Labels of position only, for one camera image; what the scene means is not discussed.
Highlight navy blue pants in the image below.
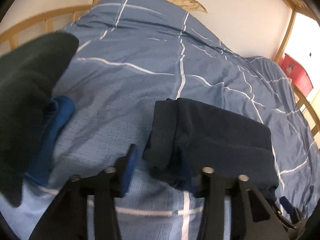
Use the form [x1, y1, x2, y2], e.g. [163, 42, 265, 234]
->
[143, 98, 279, 201]

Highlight bright blue folded garment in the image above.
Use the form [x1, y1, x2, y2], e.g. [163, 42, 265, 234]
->
[25, 96, 75, 186]

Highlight blue checked duvet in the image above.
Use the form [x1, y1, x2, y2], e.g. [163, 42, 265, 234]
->
[1, 0, 319, 239]

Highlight red plastic storage box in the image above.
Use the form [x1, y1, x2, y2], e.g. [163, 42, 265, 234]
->
[279, 53, 313, 97]

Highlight dark grey folded garment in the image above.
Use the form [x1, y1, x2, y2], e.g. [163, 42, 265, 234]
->
[1, 31, 79, 207]

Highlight wooden bunk bed frame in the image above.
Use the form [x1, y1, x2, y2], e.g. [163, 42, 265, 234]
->
[1, 0, 319, 137]

